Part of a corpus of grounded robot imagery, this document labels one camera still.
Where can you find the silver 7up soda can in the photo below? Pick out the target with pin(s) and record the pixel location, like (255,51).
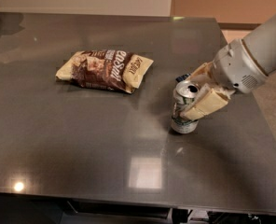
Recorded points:
(183,96)

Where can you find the brown chip bag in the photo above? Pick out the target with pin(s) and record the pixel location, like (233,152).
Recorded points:
(107,69)

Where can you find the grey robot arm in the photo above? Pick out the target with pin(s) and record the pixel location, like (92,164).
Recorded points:
(261,43)

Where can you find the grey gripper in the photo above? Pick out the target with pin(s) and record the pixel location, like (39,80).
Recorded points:
(237,66)

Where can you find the blue snack packet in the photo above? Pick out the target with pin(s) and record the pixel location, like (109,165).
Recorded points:
(182,77)

